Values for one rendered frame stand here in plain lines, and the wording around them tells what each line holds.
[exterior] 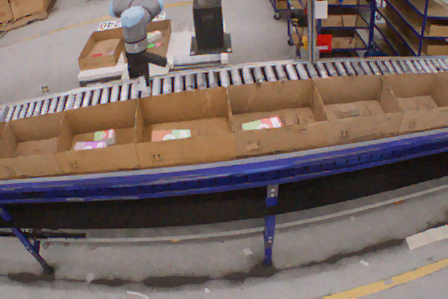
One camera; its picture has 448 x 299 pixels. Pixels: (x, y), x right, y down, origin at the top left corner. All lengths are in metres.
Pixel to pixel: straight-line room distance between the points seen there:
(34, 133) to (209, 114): 0.94
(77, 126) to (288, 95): 1.01
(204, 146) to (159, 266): 1.07
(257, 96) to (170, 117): 0.40
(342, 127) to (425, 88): 0.73
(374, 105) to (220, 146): 0.84
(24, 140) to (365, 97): 1.81
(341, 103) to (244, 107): 0.48
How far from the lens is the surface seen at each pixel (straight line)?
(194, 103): 1.94
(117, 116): 1.99
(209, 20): 2.58
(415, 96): 2.29
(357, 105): 2.09
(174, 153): 1.73
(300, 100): 2.01
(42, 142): 2.17
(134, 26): 1.52
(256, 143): 1.73
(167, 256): 2.58
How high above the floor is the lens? 2.20
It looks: 43 degrees down
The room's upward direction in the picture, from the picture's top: 5 degrees counter-clockwise
